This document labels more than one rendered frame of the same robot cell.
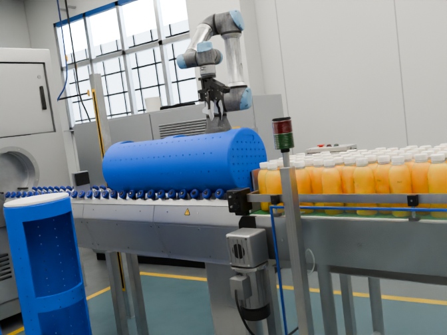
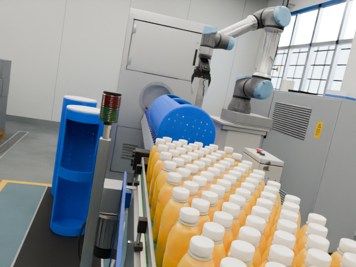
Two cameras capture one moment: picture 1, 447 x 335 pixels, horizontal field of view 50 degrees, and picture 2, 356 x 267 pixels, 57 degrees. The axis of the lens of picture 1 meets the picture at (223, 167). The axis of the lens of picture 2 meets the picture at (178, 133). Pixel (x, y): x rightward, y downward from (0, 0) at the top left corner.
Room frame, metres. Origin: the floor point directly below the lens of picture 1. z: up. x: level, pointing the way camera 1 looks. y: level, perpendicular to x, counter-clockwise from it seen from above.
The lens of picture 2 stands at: (0.86, -1.10, 1.33)
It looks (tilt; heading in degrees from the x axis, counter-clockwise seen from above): 9 degrees down; 40
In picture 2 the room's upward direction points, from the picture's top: 11 degrees clockwise
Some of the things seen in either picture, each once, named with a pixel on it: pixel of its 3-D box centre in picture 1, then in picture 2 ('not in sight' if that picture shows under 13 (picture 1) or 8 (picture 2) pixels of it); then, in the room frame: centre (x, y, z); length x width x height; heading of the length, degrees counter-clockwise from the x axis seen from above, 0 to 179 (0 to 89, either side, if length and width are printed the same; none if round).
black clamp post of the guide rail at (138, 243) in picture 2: (413, 207); (140, 233); (1.44, -0.55, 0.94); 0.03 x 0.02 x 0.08; 50
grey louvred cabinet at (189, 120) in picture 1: (177, 185); (278, 153); (4.59, 0.46, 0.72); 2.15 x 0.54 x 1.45; 55
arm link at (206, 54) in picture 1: (205, 54); (209, 37); (2.29, 0.01, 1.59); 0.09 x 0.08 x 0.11; 160
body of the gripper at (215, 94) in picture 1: (208, 88); (202, 67); (2.29, 0.02, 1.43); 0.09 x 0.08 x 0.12; 50
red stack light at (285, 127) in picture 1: (282, 126); (110, 100); (1.55, -0.20, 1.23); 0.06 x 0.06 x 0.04
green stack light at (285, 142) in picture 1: (284, 140); (109, 114); (1.55, -0.20, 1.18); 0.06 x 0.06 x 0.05
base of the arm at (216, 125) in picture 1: (217, 123); (240, 104); (2.72, 0.00, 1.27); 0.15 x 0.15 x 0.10
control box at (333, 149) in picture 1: (332, 157); (260, 165); (2.16, -0.49, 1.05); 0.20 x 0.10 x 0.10; 50
